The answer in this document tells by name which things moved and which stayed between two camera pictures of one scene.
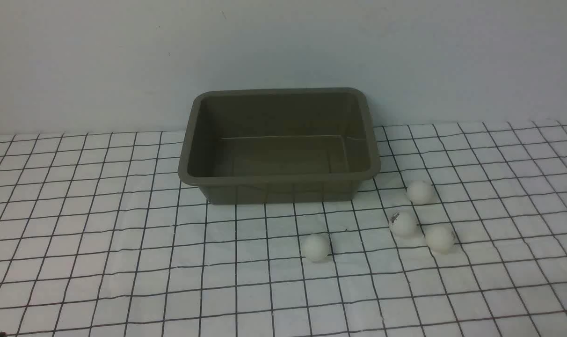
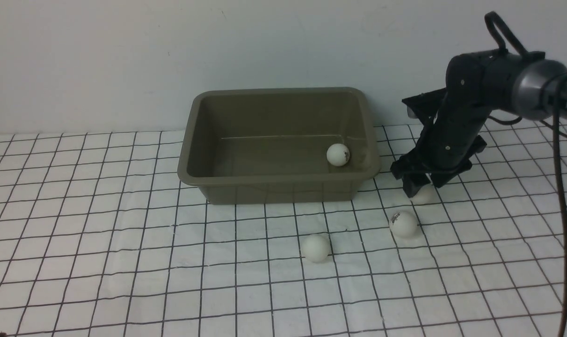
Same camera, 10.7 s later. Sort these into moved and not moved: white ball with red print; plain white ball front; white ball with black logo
Moved: white ball with red print
Not moved: white ball with black logo; plain white ball front
